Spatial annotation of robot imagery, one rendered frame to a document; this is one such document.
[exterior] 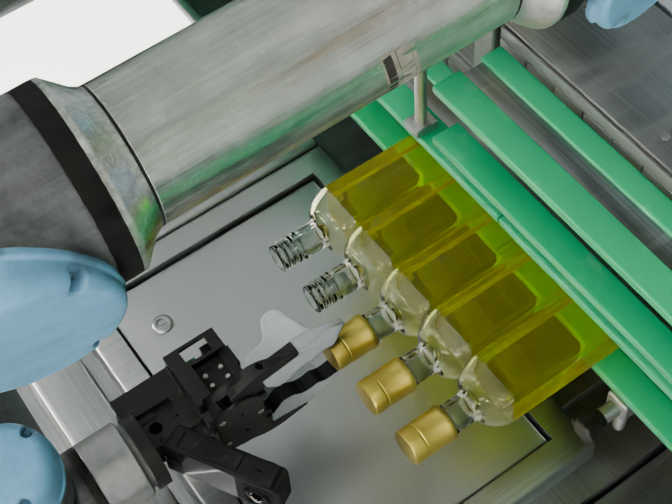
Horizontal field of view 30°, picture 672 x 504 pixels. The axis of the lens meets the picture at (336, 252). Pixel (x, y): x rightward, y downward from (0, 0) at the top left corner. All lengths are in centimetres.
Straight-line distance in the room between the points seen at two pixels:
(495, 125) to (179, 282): 42
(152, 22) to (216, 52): 95
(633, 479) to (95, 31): 84
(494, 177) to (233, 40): 56
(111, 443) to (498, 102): 45
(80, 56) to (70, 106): 95
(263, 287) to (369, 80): 68
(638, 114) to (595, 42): 9
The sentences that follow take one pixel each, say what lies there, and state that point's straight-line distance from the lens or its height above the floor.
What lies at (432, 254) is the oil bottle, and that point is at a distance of 116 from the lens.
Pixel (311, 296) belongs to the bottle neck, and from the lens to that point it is 118.
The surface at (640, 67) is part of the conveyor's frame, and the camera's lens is 115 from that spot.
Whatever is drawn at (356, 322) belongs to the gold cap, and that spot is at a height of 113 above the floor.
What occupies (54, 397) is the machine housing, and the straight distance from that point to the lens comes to 132.
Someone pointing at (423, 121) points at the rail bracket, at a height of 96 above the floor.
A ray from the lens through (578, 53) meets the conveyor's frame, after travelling 115.
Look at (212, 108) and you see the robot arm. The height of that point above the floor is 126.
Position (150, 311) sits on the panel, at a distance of 134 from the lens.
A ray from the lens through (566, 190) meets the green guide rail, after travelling 108.
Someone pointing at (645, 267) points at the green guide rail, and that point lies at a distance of 104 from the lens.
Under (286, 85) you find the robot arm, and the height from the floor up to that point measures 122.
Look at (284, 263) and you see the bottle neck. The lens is 119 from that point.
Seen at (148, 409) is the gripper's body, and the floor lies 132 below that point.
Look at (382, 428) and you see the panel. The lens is 125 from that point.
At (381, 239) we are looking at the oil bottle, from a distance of 117.
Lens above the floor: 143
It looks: 16 degrees down
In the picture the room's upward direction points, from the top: 122 degrees counter-clockwise
